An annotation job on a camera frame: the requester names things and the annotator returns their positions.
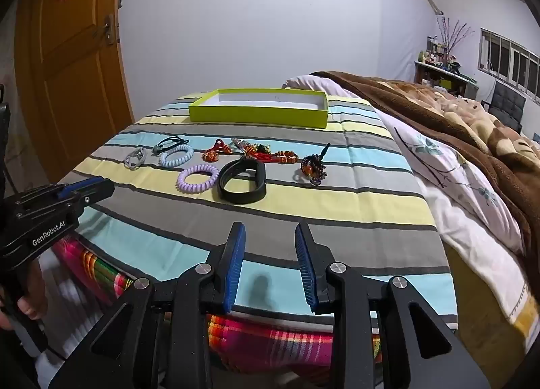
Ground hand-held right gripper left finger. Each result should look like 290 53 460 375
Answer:
59 222 247 389

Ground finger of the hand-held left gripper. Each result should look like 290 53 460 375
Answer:
15 177 106 204
63 180 115 210

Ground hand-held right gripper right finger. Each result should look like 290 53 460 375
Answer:
294 221 490 389

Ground grey hair tie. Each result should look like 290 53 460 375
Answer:
125 147 147 170

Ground blue spiral hair tie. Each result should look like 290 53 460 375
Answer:
159 145 195 168

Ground black wristband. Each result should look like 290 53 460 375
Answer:
217 158 267 205

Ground purple spiral hair tie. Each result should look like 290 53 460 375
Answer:
177 164 220 195

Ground dark beaded charm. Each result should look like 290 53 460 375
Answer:
293 143 332 186

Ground red braided cord charm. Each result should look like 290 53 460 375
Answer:
241 143 299 166

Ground green shallow cardboard box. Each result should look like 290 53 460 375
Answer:
188 88 329 130

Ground person's left hand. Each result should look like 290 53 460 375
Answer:
0 283 41 331

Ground colourful plaid cloth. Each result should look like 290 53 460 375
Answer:
51 237 380 375

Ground orange wooden door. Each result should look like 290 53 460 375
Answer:
15 0 136 183

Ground red orange knot charm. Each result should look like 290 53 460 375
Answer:
202 139 234 162

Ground metal door latch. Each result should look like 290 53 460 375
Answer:
103 13 116 46

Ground white floral quilt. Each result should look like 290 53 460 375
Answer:
282 74 530 331

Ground brown plush blanket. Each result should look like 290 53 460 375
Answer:
310 71 540 255

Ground cluttered wooden shelf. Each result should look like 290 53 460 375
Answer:
413 36 479 98

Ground black chair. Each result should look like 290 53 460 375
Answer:
483 81 527 133

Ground purple flower branches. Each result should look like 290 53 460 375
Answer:
436 13 473 52

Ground barred window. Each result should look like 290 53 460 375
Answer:
479 28 540 103

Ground black hair tie with bead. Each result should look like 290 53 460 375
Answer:
153 134 189 155

